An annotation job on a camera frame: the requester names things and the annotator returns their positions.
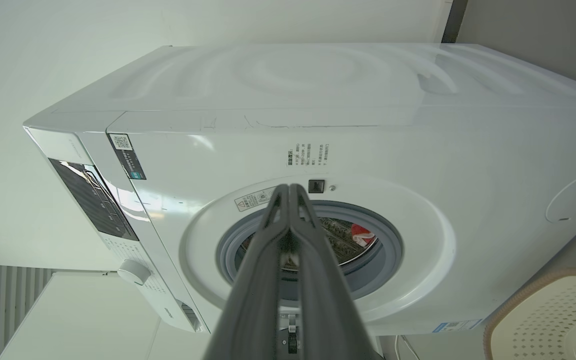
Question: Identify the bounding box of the red cloth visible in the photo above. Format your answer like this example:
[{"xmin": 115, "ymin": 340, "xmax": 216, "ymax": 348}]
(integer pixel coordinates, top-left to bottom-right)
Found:
[{"xmin": 350, "ymin": 223, "xmax": 377, "ymax": 248}]

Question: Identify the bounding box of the thin white cable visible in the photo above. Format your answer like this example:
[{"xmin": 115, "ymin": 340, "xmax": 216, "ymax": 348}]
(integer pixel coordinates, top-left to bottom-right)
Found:
[{"xmin": 393, "ymin": 335, "xmax": 421, "ymax": 360}]

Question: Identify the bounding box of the triangle warning label sticker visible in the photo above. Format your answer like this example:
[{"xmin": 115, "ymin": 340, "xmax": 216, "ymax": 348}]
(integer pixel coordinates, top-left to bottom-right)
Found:
[{"xmin": 233, "ymin": 187, "xmax": 277, "ymax": 213}]

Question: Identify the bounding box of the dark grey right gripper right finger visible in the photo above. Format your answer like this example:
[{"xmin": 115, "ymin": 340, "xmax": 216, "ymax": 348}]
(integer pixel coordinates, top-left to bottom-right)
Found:
[{"xmin": 290, "ymin": 184, "xmax": 384, "ymax": 360}]

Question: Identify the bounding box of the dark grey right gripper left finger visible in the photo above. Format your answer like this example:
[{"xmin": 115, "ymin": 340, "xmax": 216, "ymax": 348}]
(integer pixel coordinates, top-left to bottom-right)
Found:
[{"xmin": 203, "ymin": 184, "xmax": 290, "ymax": 360}]

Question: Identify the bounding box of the blue energy label sticker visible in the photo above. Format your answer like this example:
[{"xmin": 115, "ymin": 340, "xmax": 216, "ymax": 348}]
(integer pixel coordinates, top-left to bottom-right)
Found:
[{"xmin": 431, "ymin": 319, "xmax": 484, "ymax": 334}]

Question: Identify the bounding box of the white front-load washing machine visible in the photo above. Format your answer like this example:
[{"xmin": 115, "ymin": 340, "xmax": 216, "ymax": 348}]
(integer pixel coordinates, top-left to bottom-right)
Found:
[{"xmin": 23, "ymin": 42, "xmax": 576, "ymax": 336}]

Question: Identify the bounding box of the black glossy control display panel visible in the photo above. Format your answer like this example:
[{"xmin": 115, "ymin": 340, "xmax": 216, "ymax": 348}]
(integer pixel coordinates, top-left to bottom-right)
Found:
[{"xmin": 48, "ymin": 158, "xmax": 139, "ymax": 242}]

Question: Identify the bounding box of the grey rubber door gasket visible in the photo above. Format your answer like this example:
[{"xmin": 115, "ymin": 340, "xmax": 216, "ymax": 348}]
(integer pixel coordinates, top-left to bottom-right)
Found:
[{"xmin": 216, "ymin": 200, "xmax": 404, "ymax": 302}]

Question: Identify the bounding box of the white washing machine dial knob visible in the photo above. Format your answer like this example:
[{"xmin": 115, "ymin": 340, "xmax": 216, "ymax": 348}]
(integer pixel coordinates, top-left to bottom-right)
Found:
[{"xmin": 117, "ymin": 259, "xmax": 152, "ymax": 286}]

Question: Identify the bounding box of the beige perforated laundry basket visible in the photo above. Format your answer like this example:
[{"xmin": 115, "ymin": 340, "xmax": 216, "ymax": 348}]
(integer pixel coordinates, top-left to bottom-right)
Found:
[{"xmin": 483, "ymin": 267, "xmax": 576, "ymax": 360}]

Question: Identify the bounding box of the white cabinet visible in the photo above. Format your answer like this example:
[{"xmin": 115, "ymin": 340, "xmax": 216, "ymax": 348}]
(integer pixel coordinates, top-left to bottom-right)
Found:
[{"xmin": 0, "ymin": 271, "xmax": 214, "ymax": 360}]

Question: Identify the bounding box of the QR code sticker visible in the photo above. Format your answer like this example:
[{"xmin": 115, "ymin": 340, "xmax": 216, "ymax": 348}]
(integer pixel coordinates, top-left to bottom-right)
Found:
[{"xmin": 108, "ymin": 133, "xmax": 147, "ymax": 181}]

